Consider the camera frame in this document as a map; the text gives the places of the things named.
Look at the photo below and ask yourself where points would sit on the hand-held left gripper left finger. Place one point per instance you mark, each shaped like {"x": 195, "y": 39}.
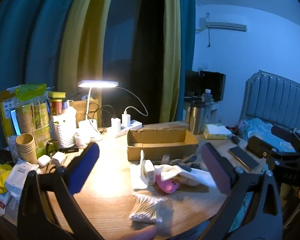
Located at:
{"x": 85, "y": 166}

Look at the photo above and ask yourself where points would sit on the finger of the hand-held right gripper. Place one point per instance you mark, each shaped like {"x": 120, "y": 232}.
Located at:
{"x": 256, "y": 143}
{"x": 282, "y": 133}

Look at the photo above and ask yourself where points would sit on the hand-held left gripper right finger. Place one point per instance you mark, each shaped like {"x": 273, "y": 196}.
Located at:
{"x": 215, "y": 170}

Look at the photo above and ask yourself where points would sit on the pink soft item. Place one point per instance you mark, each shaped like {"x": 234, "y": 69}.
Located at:
{"x": 167, "y": 185}

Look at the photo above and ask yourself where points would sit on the person's left hand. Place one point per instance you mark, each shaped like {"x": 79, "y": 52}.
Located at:
{"x": 140, "y": 233}

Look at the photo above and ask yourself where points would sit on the light blue blanket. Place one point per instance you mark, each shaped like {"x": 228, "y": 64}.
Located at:
{"x": 260, "y": 130}

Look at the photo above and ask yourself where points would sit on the white cloth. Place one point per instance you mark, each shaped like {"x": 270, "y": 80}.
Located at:
{"x": 197, "y": 176}

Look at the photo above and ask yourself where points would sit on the black phone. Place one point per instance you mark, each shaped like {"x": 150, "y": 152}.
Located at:
{"x": 242, "y": 157}

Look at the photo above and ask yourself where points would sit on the black car key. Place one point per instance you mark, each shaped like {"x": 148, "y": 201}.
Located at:
{"x": 235, "y": 139}

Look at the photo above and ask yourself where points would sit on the small white bottles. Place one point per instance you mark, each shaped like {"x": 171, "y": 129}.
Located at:
{"x": 80, "y": 138}

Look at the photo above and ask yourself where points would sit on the white power adapter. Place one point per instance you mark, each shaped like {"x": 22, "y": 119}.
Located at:
{"x": 58, "y": 158}

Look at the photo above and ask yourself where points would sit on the grey gloves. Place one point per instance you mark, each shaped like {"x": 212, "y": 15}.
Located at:
{"x": 182, "y": 161}

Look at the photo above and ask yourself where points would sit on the grey padded headboard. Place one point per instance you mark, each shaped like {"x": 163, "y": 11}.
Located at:
{"x": 275, "y": 97}

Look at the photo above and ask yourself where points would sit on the white woven basket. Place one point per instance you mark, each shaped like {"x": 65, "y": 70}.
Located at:
{"x": 62, "y": 135}

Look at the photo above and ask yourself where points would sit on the yellow tissue pack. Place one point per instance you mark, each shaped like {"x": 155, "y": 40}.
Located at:
{"x": 215, "y": 130}

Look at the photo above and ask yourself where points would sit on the white earbuds case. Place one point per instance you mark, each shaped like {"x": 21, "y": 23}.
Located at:
{"x": 43, "y": 161}

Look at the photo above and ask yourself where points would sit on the white plug-in charger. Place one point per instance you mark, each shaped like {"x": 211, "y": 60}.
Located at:
{"x": 115, "y": 123}

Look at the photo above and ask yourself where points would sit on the steel tumbler with black lid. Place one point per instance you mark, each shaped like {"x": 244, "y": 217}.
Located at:
{"x": 197, "y": 120}

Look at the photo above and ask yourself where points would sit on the white plastic bag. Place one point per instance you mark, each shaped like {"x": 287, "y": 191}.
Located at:
{"x": 137, "y": 177}

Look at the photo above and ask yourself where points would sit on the white bottle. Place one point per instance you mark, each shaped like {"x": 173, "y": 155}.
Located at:
{"x": 69, "y": 113}

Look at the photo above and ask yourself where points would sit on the brown cardboard box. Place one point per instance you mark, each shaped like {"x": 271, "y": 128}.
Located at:
{"x": 77, "y": 110}

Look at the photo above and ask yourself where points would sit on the stack of brown paper cups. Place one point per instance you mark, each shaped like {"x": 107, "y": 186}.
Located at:
{"x": 26, "y": 147}

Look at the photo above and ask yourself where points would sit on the white power strip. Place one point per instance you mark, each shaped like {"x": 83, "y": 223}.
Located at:
{"x": 133, "y": 125}

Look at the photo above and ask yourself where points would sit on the jar with red label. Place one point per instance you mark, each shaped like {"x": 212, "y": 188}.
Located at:
{"x": 56, "y": 107}

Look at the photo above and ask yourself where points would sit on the white wet wipes packet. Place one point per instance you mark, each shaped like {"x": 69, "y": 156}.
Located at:
{"x": 17, "y": 177}

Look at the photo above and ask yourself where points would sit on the clear plastic water bottle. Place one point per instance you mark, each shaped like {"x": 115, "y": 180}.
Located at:
{"x": 207, "y": 96}

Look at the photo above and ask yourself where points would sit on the green bag of paper cups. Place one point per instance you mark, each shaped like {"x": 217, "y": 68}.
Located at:
{"x": 32, "y": 115}

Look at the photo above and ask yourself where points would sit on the bag of cotton swabs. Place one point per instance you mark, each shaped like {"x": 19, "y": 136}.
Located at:
{"x": 146, "y": 207}

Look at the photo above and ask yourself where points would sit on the black monitor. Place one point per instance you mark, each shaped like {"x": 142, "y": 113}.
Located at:
{"x": 213, "y": 82}
{"x": 192, "y": 83}

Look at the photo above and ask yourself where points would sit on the yellow sponge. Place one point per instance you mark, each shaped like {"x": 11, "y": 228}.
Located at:
{"x": 57, "y": 95}

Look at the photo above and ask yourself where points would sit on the white desk lamp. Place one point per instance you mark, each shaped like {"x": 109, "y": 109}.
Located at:
{"x": 97, "y": 83}

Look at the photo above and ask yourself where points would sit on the yellow plastic bag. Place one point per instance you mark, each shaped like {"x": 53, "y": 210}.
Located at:
{"x": 0, "y": 177}

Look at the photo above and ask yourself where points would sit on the yellow carton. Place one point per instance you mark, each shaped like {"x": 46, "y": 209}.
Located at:
{"x": 5, "y": 105}

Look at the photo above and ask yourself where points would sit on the white air conditioner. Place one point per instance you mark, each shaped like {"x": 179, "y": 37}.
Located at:
{"x": 225, "y": 25}

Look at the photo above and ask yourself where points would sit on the blue curtain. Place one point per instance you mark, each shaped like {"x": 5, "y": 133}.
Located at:
{"x": 187, "y": 42}
{"x": 27, "y": 42}

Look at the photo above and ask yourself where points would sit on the yellow curtain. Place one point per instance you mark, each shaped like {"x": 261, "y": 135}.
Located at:
{"x": 171, "y": 55}
{"x": 82, "y": 42}

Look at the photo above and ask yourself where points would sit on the dark window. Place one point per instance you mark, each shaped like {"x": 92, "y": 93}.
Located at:
{"x": 130, "y": 42}

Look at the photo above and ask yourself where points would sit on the white wall socket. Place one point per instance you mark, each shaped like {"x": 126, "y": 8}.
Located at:
{"x": 205, "y": 67}

